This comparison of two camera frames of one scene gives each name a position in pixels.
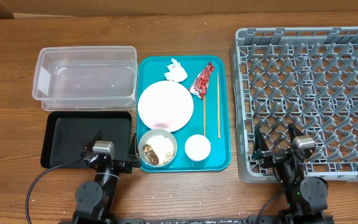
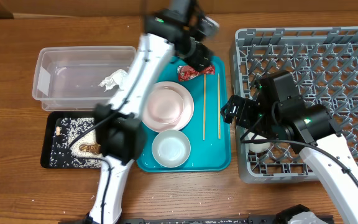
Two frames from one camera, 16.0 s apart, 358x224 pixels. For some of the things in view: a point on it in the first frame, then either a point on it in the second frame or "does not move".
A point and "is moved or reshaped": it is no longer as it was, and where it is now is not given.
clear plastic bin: x=86 y=78 does not move
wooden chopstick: x=219 y=109 does not move
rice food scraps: x=158 y=150 -> x=85 y=154
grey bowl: x=157 y=147 is moved or reshaped
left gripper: x=133 y=158 -> x=199 y=60
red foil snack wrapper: x=200 y=84 -> x=186 y=73
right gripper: x=280 y=155 -> x=237 y=110
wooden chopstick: x=204 y=113 does not move
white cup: x=197 y=147 is moved or reshaped
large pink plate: x=165 y=106 does not move
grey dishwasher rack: x=322 y=79 does not move
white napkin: x=176 y=72 -> x=119 y=78
